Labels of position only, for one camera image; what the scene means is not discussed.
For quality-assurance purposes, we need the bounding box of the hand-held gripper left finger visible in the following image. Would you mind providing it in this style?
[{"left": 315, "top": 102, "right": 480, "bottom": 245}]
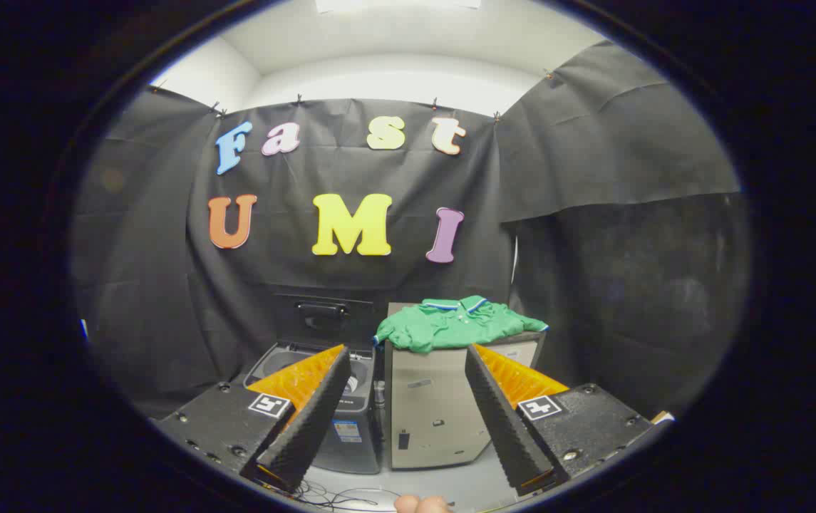
[{"left": 153, "top": 344, "right": 353, "bottom": 494}]

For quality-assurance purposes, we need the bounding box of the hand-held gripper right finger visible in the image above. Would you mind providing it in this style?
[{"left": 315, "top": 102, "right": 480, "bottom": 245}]
[{"left": 464, "top": 343, "right": 655, "bottom": 497}]

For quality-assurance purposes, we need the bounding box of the grey washing machine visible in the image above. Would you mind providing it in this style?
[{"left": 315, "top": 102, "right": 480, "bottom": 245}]
[{"left": 242, "top": 342, "right": 384, "bottom": 475}]

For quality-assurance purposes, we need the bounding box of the green polo shirt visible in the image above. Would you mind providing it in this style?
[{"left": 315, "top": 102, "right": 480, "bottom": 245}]
[{"left": 373, "top": 295, "right": 549, "bottom": 355}]

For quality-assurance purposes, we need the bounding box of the grey metal cabinet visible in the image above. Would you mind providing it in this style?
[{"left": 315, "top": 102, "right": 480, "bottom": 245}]
[{"left": 385, "top": 302, "right": 547, "bottom": 471}]

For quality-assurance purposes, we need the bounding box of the black backdrop cloth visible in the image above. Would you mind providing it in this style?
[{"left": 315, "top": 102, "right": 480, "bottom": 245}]
[{"left": 69, "top": 39, "right": 750, "bottom": 421}]

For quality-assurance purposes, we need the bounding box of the ceiling light panel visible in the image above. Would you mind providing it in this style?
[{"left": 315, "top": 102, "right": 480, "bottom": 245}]
[{"left": 315, "top": 0, "right": 483, "bottom": 14}]

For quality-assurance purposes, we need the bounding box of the thin black cable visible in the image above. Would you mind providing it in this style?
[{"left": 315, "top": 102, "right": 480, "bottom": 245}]
[{"left": 285, "top": 480, "right": 403, "bottom": 511}]

